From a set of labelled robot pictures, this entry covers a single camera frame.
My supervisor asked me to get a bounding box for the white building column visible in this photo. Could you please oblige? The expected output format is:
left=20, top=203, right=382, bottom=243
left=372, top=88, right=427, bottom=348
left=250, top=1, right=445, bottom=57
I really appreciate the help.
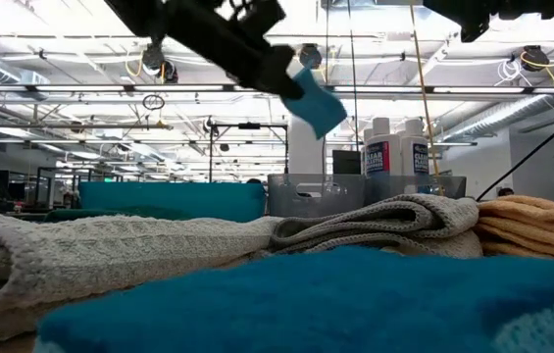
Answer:
left=288, top=100, right=327, bottom=180

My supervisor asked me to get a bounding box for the grey towel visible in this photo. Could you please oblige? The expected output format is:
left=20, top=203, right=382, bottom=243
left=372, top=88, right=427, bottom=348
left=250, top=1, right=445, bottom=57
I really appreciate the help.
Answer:
left=256, top=192, right=483, bottom=260
left=0, top=205, right=283, bottom=350

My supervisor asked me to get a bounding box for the orange towel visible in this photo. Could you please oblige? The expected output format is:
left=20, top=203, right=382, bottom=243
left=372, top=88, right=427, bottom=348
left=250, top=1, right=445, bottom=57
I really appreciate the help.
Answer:
left=474, top=194, right=554, bottom=299

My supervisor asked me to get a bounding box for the black monitor box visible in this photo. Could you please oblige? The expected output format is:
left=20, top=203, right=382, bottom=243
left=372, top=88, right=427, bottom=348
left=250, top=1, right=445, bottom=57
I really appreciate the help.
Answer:
left=331, top=149, right=363, bottom=177

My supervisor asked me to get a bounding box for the grey translucent bin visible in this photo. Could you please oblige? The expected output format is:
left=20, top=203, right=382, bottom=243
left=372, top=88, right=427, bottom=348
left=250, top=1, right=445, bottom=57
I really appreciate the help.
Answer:
left=363, top=175, right=469, bottom=203
left=267, top=173, right=369, bottom=219

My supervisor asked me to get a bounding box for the yellow cable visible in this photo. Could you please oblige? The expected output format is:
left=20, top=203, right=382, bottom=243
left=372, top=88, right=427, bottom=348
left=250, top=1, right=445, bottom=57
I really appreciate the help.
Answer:
left=409, top=0, right=440, bottom=177

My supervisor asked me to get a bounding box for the teal blue towel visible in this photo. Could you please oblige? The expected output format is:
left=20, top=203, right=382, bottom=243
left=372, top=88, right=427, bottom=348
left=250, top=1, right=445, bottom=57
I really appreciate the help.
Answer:
left=32, top=244, right=554, bottom=353

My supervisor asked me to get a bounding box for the black distant station frame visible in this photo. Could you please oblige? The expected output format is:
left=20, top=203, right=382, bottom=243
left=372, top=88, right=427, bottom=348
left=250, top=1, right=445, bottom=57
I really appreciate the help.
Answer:
left=207, top=121, right=290, bottom=183

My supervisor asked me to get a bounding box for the black ceiling cable reel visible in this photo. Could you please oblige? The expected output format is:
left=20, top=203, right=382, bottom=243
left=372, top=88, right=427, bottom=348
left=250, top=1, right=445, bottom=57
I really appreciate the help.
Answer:
left=140, top=41, right=179, bottom=84
left=520, top=44, right=550, bottom=70
left=298, top=42, right=324, bottom=71

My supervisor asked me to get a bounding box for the teal blue plastic bin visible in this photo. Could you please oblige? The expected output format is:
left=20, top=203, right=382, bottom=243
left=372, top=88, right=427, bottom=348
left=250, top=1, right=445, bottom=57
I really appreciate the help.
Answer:
left=77, top=181, right=266, bottom=224

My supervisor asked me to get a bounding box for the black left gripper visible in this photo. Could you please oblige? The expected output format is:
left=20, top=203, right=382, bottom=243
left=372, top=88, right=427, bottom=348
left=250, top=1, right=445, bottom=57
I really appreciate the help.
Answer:
left=158, top=0, right=306, bottom=101

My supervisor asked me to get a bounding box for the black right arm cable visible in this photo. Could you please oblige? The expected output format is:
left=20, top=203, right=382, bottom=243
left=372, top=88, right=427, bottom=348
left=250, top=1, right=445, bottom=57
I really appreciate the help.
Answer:
left=475, top=99, right=554, bottom=202

